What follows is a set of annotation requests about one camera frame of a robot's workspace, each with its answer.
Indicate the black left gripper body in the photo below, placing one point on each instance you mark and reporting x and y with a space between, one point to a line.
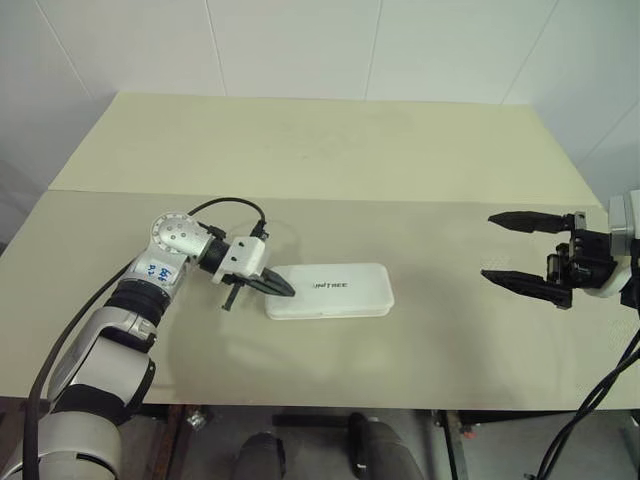
231 299

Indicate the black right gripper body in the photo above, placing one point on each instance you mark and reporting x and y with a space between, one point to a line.
585 260

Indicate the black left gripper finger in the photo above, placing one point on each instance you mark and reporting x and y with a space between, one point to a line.
265 291
277 282

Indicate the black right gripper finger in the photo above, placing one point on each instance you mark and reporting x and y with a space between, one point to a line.
530 287
530 222

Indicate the white rectangular plastic case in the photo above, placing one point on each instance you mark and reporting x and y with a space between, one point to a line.
345 300

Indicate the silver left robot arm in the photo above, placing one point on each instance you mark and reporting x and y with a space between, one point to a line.
100 350

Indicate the small silver metal fitting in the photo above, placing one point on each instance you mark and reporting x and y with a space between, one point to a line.
197 419

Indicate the small dark rounded shape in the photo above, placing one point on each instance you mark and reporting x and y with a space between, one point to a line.
262 457

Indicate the grey metal table leg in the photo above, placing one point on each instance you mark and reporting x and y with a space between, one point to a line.
450 445

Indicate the large dark rounded shape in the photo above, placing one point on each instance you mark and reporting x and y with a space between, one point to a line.
385 450

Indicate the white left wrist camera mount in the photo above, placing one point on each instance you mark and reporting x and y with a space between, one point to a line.
245 257

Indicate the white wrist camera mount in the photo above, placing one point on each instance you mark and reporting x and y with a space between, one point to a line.
245 257
622 220

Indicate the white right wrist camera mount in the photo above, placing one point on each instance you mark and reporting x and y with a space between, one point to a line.
622 220

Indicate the black table frame bar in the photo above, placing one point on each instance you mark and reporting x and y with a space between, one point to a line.
310 417

